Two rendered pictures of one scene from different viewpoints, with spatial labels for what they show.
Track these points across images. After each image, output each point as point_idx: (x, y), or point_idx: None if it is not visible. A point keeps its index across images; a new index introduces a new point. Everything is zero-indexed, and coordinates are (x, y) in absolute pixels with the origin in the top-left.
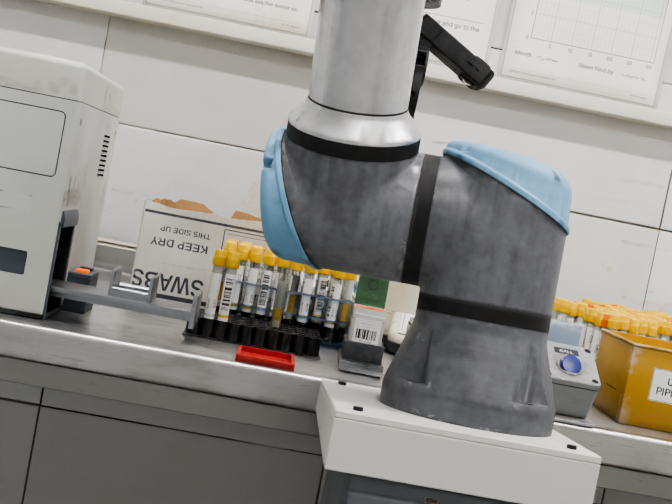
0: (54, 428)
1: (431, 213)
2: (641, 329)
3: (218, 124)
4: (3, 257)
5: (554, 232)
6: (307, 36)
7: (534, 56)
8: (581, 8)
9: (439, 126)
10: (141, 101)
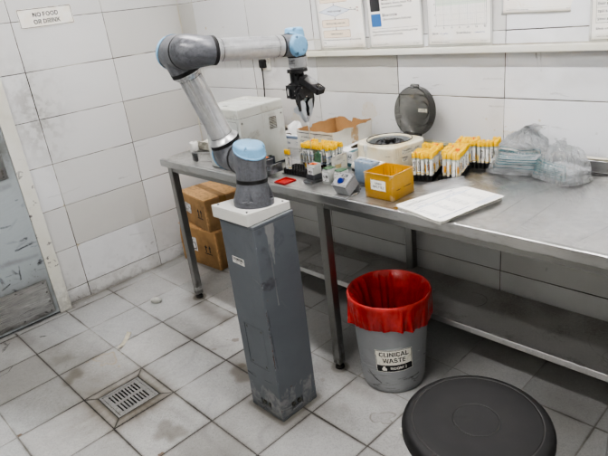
0: None
1: (228, 160)
2: (424, 156)
3: (349, 85)
4: None
5: (247, 162)
6: (365, 47)
7: (439, 33)
8: (451, 7)
9: (413, 71)
10: (328, 82)
